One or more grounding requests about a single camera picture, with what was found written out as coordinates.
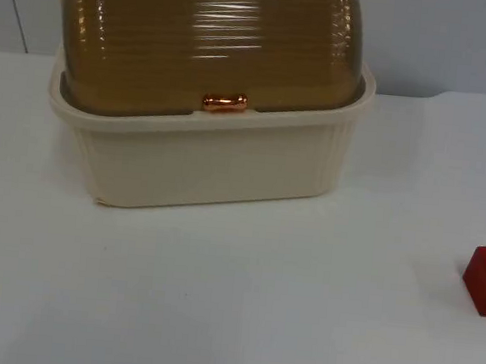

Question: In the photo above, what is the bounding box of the cream box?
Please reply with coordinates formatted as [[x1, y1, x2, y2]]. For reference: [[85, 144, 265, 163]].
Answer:
[[38, 33, 380, 232]]

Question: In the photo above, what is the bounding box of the cream lid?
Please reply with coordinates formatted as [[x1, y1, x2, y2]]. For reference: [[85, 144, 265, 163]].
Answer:
[[49, 0, 376, 137]]

